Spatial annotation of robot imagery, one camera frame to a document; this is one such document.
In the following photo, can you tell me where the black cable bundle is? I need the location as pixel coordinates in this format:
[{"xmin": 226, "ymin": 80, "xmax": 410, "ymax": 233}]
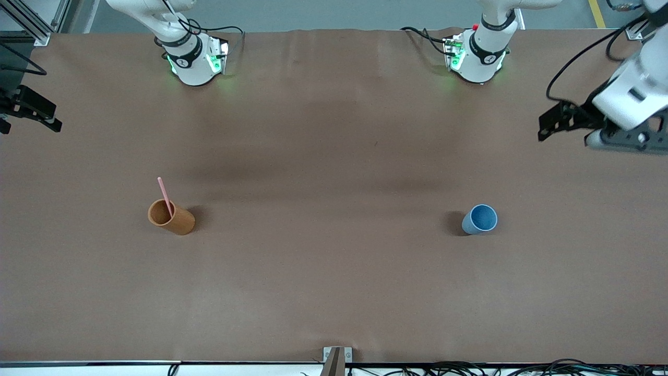
[{"xmin": 344, "ymin": 358, "xmax": 668, "ymax": 376}]

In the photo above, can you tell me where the black right arm base cable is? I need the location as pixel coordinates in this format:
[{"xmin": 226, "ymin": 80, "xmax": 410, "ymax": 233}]
[{"xmin": 161, "ymin": 0, "xmax": 246, "ymax": 59}]

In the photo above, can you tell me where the black left arm base cable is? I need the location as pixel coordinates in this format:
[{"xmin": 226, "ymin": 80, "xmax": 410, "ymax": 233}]
[{"xmin": 400, "ymin": 26, "xmax": 456, "ymax": 59}]

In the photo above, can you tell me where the orange cup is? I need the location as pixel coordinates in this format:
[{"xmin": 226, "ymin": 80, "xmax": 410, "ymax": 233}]
[{"xmin": 148, "ymin": 198, "xmax": 196, "ymax": 236}]

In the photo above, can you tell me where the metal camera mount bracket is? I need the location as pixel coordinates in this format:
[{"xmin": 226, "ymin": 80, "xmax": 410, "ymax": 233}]
[{"xmin": 323, "ymin": 346, "xmax": 353, "ymax": 376}]

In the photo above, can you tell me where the brown table cover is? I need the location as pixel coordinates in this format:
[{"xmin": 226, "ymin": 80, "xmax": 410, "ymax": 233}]
[{"xmin": 0, "ymin": 29, "xmax": 668, "ymax": 365}]

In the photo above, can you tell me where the aluminium corner bracket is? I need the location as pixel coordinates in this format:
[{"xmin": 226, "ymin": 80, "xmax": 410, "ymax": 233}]
[{"xmin": 625, "ymin": 20, "xmax": 659, "ymax": 41}]

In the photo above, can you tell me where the blue cup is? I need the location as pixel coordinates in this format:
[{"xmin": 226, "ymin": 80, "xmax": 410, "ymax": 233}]
[{"xmin": 461, "ymin": 204, "xmax": 498, "ymax": 236}]

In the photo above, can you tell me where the aluminium frame profile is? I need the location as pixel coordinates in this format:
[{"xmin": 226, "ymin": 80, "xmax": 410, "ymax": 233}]
[{"xmin": 0, "ymin": 0, "xmax": 71, "ymax": 46}]

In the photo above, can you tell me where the pink chopstick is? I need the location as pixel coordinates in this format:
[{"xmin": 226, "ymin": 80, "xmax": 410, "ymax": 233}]
[{"xmin": 158, "ymin": 177, "xmax": 174, "ymax": 217}]

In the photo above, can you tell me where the black arm base cable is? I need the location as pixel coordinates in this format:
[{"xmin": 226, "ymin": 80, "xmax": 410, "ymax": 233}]
[
  {"xmin": 161, "ymin": 0, "xmax": 246, "ymax": 59},
  {"xmin": 400, "ymin": 26, "xmax": 456, "ymax": 59}
]

